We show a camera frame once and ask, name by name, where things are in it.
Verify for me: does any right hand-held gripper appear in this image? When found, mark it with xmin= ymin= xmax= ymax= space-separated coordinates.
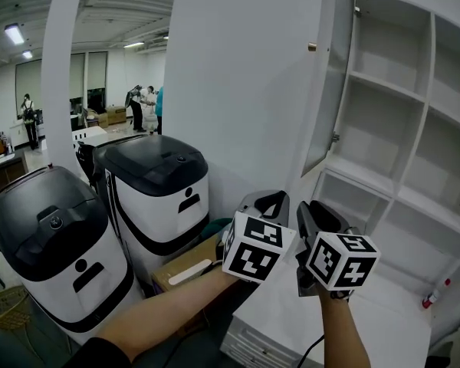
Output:
xmin=295 ymin=201 xmax=381 ymax=297

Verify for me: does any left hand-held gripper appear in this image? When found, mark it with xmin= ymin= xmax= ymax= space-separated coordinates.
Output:
xmin=221 ymin=190 xmax=297 ymax=284

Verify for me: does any glass cabinet door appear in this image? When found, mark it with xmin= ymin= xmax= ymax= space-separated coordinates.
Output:
xmin=301 ymin=0 xmax=356 ymax=178

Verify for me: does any person's left forearm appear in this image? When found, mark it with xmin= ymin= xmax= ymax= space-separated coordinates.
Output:
xmin=94 ymin=268 xmax=246 ymax=363

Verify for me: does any person's right forearm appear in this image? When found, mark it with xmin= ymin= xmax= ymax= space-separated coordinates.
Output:
xmin=316 ymin=285 xmax=371 ymax=368

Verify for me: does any white cabinet with shelves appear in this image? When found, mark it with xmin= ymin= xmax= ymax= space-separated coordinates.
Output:
xmin=220 ymin=0 xmax=460 ymax=368

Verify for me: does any dark green cushion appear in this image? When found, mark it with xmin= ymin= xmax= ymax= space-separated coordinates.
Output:
xmin=201 ymin=216 xmax=235 ymax=241

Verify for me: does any brown cardboard box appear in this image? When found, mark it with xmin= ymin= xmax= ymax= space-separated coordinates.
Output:
xmin=84 ymin=108 xmax=109 ymax=129
xmin=151 ymin=230 xmax=231 ymax=337
xmin=106 ymin=105 xmax=127 ymax=125

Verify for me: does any white and black robot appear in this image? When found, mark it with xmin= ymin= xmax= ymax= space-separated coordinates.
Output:
xmin=93 ymin=134 xmax=211 ymax=271
xmin=0 ymin=166 xmax=135 ymax=345

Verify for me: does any red-capped bottle with red label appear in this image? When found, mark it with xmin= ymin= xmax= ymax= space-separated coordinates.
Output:
xmin=422 ymin=278 xmax=452 ymax=311

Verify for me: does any person's dark sleeve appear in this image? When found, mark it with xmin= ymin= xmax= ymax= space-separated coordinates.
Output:
xmin=59 ymin=337 xmax=133 ymax=368

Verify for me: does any woven wicker basket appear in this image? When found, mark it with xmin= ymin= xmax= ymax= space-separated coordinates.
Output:
xmin=0 ymin=285 xmax=31 ymax=331

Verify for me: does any black wrist strap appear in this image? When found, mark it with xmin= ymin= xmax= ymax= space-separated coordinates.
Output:
xmin=329 ymin=289 xmax=356 ymax=302

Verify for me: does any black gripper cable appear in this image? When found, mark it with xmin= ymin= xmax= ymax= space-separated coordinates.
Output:
xmin=306 ymin=334 xmax=326 ymax=363

